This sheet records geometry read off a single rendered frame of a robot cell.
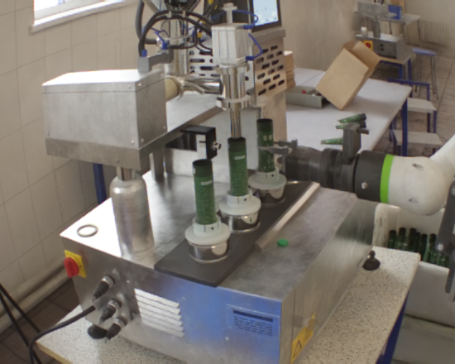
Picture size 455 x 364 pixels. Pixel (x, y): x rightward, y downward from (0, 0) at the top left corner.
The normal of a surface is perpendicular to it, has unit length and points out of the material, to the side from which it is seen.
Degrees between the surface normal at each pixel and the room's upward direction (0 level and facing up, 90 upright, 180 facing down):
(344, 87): 90
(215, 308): 90
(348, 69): 90
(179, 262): 0
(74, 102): 90
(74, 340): 0
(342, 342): 0
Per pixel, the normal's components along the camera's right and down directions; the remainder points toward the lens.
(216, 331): -0.48, 0.39
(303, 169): -0.14, 0.42
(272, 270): -0.05, -0.91
